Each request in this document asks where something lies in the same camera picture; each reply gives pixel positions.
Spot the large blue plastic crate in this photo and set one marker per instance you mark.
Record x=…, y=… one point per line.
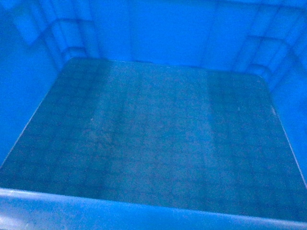
x=153, y=114

